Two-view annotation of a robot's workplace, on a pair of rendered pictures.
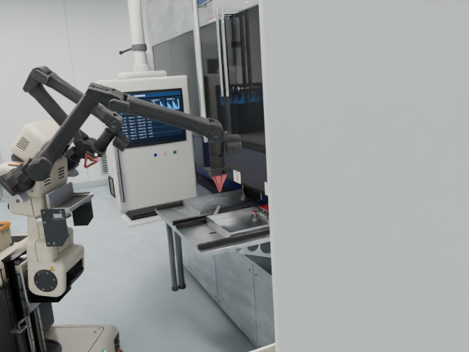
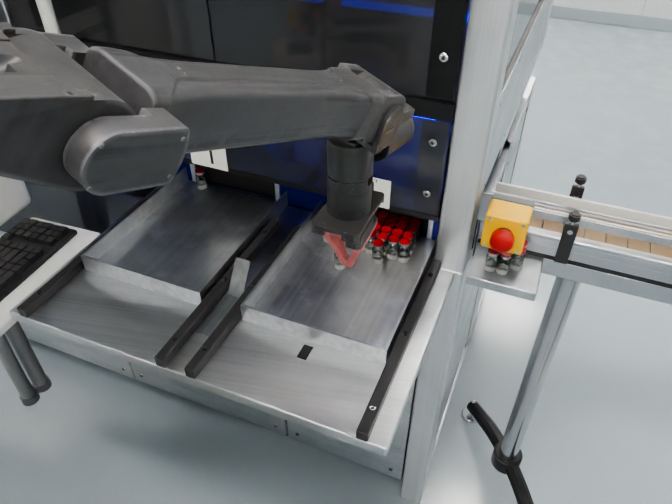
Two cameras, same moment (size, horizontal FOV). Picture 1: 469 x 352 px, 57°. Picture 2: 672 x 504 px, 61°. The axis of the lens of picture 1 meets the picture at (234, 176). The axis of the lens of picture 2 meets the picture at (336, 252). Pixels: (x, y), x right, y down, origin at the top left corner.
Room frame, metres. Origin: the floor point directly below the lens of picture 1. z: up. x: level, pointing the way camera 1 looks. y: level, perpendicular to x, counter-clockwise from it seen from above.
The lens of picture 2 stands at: (1.24, 0.50, 1.60)
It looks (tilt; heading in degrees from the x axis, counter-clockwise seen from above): 40 degrees down; 316
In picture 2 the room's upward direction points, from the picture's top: straight up
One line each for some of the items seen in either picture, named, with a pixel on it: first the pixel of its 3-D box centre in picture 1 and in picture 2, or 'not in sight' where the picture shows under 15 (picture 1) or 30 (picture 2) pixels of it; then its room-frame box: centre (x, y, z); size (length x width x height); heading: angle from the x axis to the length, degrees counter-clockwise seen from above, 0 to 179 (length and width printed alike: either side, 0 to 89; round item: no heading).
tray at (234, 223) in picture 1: (252, 220); (348, 271); (1.80, -0.07, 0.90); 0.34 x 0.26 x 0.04; 114
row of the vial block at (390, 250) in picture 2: (270, 214); (365, 240); (1.83, -0.15, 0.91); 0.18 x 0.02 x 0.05; 24
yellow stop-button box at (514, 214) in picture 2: not in sight; (506, 224); (1.62, -0.28, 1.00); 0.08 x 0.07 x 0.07; 114
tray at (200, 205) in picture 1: (222, 202); (192, 228); (2.11, 0.07, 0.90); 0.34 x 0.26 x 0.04; 114
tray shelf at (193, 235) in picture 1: (223, 218); (250, 281); (1.93, 0.06, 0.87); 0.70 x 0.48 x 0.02; 24
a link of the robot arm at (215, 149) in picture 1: (217, 147); (353, 152); (1.67, 0.06, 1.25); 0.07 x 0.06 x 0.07; 97
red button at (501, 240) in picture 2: not in sight; (502, 239); (1.60, -0.24, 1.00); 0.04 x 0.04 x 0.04; 24
